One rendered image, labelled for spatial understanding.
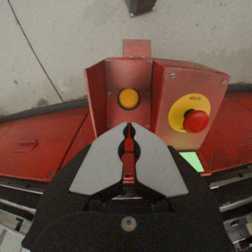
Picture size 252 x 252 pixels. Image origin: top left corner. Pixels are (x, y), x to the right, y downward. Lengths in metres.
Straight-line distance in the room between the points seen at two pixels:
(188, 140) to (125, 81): 0.17
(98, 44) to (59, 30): 0.31
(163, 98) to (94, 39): 0.84
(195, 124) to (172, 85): 0.06
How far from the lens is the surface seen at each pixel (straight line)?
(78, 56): 1.01
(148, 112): 0.24
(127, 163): 0.21
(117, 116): 0.24
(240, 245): 0.55
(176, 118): 0.20
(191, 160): 0.24
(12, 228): 0.71
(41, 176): 0.54
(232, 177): 0.45
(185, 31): 1.02
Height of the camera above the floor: 0.94
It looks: 54 degrees down
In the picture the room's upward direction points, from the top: 178 degrees counter-clockwise
